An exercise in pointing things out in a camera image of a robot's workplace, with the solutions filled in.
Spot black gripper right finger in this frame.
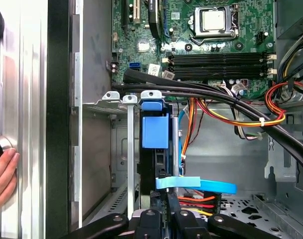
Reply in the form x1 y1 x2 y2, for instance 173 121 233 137
167 191 280 239

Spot grey metal drive cage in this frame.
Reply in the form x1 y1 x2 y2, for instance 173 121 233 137
263 99 303 195

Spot red orange disk power wire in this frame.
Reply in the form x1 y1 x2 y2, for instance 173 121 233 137
177 191 223 217

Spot blue SATA wire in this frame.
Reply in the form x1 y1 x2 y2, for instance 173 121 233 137
155 175 238 196

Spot silver CPU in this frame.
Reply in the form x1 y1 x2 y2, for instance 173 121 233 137
201 9 228 32

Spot green motherboard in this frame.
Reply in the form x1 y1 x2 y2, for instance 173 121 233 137
111 0 277 100

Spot orange wire bundle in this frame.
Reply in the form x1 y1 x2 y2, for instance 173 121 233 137
177 81 303 160

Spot black graphics card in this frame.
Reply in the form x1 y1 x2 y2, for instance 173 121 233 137
147 0 165 39

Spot black RAM slot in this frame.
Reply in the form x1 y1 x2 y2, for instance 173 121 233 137
171 71 267 80
171 65 267 73
171 53 267 60
171 58 267 65

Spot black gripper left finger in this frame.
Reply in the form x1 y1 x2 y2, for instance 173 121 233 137
58 190 167 239

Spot black PC case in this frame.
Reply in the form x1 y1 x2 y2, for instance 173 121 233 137
46 0 303 239

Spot hard disk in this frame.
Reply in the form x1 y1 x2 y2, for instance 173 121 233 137
138 99 186 200

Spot CPU socket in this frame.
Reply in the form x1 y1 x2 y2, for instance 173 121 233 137
190 4 239 45

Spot bare person hand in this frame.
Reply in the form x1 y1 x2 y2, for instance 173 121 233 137
0 147 20 215

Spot yellow black power wires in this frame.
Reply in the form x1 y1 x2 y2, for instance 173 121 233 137
276 31 303 85

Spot grey power supply unit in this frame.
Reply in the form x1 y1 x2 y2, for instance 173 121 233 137
276 0 303 39

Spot metal disk bay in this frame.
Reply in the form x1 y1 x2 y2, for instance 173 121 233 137
81 90 187 220

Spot black cable bundle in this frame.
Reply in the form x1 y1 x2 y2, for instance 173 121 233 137
111 68 303 175

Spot white expansion slot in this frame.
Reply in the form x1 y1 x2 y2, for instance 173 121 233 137
133 0 142 25

